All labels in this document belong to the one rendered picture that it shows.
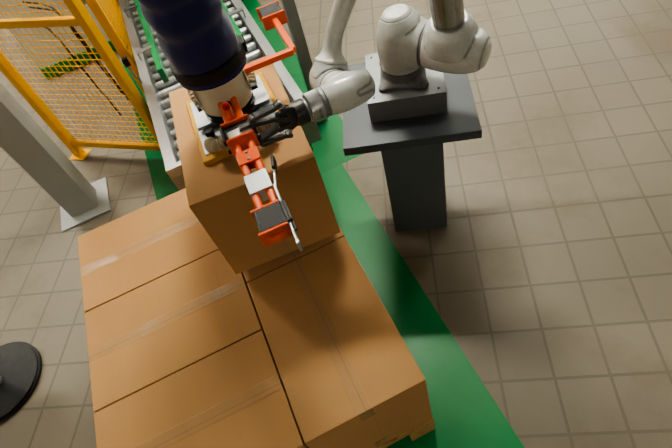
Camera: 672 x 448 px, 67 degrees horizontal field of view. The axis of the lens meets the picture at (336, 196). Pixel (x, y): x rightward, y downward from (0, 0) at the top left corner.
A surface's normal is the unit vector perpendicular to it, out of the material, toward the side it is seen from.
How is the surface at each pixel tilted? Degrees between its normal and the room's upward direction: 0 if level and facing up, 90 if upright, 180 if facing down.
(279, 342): 0
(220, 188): 0
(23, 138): 90
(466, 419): 0
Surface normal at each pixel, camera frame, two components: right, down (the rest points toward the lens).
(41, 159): 0.40, 0.66
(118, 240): -0.19, -0.62
